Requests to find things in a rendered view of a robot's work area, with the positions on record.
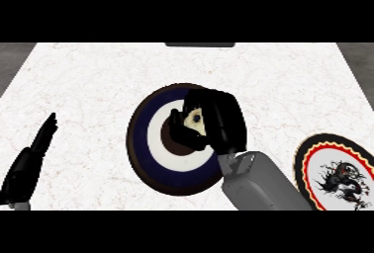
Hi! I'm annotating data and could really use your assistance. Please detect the cream cupcake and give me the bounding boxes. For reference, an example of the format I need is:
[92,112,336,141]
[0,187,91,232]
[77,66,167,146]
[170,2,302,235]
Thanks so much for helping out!
[184,108,207,136]

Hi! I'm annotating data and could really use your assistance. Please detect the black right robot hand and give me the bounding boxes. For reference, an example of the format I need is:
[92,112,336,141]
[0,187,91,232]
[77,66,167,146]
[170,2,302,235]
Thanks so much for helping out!
[169,88,249,156]

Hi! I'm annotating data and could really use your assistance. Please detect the white plate with dragon print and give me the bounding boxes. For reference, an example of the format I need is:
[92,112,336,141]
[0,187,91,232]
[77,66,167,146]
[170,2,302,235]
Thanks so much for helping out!
[295,132,374,211]

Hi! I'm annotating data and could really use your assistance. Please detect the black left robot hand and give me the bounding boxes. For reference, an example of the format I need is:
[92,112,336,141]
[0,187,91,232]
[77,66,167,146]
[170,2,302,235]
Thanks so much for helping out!
[0,112,61,206]

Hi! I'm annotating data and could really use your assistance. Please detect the blue and white ringed plate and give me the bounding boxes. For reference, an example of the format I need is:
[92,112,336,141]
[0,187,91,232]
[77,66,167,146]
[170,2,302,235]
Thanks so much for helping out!
[126,82,234,197]

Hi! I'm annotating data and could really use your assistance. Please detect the dark grey flat object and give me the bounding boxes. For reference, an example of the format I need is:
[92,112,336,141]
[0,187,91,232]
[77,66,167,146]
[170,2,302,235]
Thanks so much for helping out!
[164,42,237,48]

